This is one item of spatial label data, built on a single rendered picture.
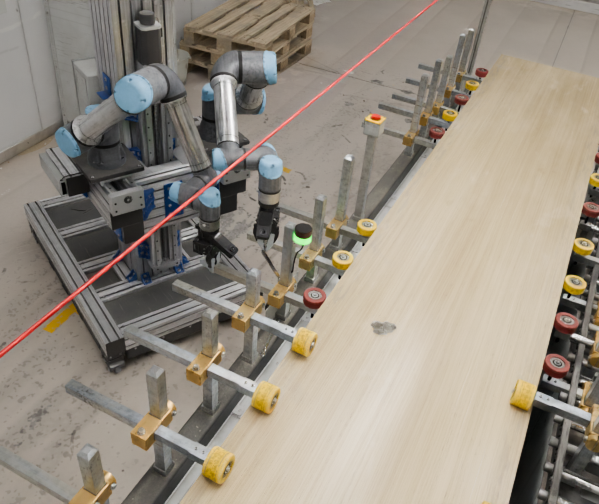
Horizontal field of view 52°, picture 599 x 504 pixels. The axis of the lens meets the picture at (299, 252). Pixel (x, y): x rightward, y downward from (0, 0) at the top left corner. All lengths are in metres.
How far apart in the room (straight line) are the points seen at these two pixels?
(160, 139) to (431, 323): 1.41
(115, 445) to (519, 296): 1.78
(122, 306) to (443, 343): 1.66
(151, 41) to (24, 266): 1.74
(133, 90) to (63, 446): 1.58
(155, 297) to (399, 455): 1.74
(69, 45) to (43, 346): 2.27
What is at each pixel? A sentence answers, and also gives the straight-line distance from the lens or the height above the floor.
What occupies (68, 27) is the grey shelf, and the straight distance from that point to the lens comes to 4.73.
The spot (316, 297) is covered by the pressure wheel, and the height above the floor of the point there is 0.90.
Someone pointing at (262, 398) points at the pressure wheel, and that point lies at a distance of 1.78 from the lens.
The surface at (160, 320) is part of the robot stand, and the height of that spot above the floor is 0.22.
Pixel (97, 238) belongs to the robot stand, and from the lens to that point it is 3.60.
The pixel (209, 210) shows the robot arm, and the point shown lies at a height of 1.12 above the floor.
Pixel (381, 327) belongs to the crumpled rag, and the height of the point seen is 0.91.
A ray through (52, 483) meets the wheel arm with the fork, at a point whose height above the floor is 0.96.
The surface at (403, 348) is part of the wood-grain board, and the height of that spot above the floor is 0.90.
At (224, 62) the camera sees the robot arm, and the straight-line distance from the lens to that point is 2.29.
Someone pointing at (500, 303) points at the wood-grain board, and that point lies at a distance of 2.36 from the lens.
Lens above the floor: 2.37
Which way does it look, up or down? 38 degrees down
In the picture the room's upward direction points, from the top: 6 degrees clockwise
